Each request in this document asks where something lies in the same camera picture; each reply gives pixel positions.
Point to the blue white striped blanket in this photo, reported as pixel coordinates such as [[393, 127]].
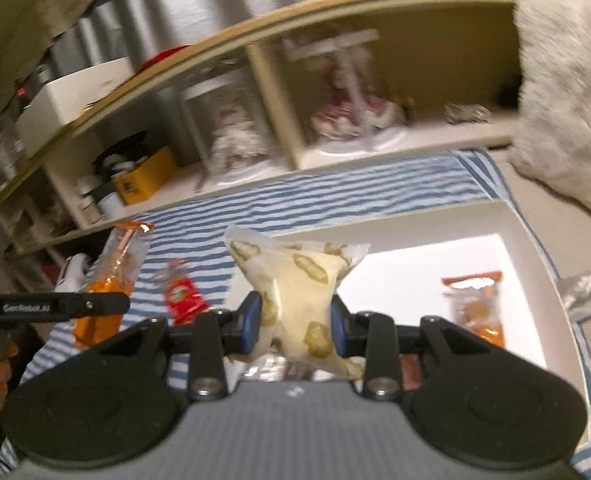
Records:
[[196, 228]]

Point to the orange snack bag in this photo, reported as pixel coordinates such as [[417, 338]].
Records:
[[116, 270], [474, 304]]

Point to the red snack bag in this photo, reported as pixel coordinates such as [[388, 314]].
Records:
[[180, 294]]

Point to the white cardboard tray box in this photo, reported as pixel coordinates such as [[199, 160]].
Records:
[[476, 262]]

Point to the white box on shelf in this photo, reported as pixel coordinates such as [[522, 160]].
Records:
[[63, 100]]

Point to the red dress doll in case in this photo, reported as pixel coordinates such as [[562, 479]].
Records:
[[349, 112]]

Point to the white space heater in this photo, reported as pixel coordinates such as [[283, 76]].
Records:
[[72, 276]]

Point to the small labelled jar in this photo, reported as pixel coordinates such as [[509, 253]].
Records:
[[90, 210]]

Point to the brown triangular snack packet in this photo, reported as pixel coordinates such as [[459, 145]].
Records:
[[411, 371]]

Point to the silver foil packet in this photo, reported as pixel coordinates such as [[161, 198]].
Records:
[[575, 295]]

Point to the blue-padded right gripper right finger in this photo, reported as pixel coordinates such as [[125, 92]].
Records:
[[352, 332]]

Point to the white dress doll in case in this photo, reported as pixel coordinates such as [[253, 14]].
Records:
[[229, 124]]

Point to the tangled trinket on shelf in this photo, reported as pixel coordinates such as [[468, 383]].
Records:
[[459, 113]]

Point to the wooden headboard shelf unit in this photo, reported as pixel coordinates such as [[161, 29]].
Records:
[[430, 51]]

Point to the cream patterned snack bag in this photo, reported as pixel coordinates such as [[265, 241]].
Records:
[[296, 282]]

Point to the white cylindrical container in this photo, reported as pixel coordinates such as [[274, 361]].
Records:
[[111, 205]]

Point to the yellow cardboard box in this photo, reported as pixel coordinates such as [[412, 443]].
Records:
[[140, 184]]

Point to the fluffy white pillow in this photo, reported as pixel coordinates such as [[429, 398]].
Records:
[[552, 143]]

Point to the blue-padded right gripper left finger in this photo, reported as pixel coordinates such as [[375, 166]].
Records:
[[220, 332]]

